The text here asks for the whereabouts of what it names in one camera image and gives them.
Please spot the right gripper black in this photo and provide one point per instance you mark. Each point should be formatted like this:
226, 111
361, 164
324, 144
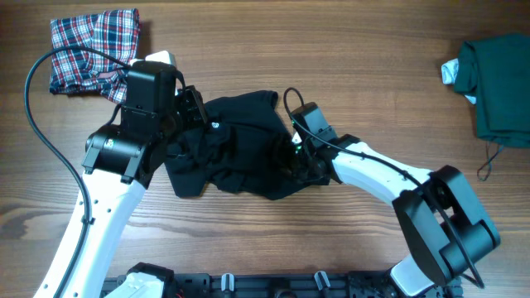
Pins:
301, 174

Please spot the plaid folded cloth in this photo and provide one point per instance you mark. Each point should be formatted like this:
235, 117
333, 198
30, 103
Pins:
100, 45

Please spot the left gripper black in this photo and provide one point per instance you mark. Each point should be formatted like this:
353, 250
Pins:
190, 100

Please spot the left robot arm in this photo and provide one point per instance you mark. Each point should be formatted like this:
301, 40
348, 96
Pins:
119, 163

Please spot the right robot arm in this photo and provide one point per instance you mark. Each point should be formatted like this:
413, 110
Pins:
446, 228

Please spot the black garment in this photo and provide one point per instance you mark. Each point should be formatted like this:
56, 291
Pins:
244, 147

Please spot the dark green folded garment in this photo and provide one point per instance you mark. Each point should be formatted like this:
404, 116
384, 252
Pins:
493, 74

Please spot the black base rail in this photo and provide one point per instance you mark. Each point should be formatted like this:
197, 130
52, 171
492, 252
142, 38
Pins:
350, 285

